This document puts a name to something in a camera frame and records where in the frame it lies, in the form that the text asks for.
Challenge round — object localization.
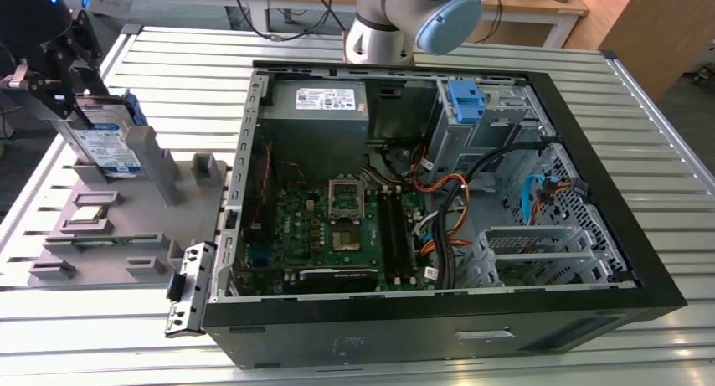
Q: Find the hard disk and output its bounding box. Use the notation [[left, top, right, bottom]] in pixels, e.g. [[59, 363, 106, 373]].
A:
[[52, 88, 150, 180]]

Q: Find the blue plastic drive carrier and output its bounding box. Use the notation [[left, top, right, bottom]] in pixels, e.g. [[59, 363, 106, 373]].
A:
[[446, 80, 487, 126]]

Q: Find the wooden desk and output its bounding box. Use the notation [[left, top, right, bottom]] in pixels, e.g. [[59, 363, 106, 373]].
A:
[[131, 0, 593, 48]]

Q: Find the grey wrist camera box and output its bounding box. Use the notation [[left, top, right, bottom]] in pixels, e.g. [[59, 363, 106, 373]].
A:
[[82, 0, 135, 17]]

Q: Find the silver CPU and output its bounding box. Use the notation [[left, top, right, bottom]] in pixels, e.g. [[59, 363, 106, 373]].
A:
[[70, 204, 108, 224]]

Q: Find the grey parts rack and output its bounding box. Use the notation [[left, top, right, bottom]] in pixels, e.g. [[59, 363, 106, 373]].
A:
[[24, 126, 234, 286]]

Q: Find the thick black cable bundle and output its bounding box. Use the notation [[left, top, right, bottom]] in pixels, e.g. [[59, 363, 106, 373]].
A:
[[435, 142, 554, 290]]

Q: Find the black chair caster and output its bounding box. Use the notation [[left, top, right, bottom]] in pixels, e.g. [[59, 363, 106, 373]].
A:
[[691, 62, 715, 85]]

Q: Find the black PC case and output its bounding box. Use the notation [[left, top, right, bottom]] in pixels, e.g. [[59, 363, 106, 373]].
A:
[[198, 59, 690, 369]]

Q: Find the metal expansion slot bracket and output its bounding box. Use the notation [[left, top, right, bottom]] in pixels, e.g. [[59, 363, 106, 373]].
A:
[[162, 241, 219, 339]]

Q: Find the black RAM slot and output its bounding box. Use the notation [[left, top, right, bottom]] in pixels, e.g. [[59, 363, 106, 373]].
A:
[[376, 183, 403, 286], [390, 183, 419, 286]]

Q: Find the orange wire bundle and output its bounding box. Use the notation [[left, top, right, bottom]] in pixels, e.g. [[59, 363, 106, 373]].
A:
[[410, 145, 475, 255]]

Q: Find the low metal disk bay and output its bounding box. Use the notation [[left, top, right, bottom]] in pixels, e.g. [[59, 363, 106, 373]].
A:
[[455, 224, 633, 290]]

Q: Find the black graphics card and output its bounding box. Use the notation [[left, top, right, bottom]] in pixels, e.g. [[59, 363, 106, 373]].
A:
[[282, 266, 382, 296]]

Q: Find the grey power supply unit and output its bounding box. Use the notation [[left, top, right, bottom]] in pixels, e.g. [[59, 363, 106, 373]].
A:
[[259, 79, 374, 186]]

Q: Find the green RAM stick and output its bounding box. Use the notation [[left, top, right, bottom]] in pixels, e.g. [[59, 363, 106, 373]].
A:
[[47, 234, 156, 247]]

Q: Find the blue data wire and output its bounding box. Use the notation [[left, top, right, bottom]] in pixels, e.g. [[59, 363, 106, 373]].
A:
[[523, 172, 561, 228]]

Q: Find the green motherboard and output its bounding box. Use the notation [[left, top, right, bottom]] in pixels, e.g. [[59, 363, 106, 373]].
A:
[[231, 174, 449, 297]]

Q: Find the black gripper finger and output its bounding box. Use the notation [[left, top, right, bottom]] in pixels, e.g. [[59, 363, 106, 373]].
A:
[[0, 61, 79, 122], [66, 8, 114, 99]]

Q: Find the metal socket cover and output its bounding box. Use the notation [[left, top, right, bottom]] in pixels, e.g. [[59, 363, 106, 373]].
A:
[[327, 174, 370, 222]]

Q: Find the wooden cabinet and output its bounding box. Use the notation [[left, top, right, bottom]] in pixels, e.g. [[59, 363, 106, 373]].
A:
[[569, 0, 715, 102]]

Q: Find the CPU socket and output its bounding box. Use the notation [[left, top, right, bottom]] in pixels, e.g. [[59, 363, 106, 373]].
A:
[[328, 221, 368, 253]]

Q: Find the tall metal disk bay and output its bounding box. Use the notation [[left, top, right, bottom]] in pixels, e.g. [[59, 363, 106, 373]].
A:
[[427, 79, 558, 182]]

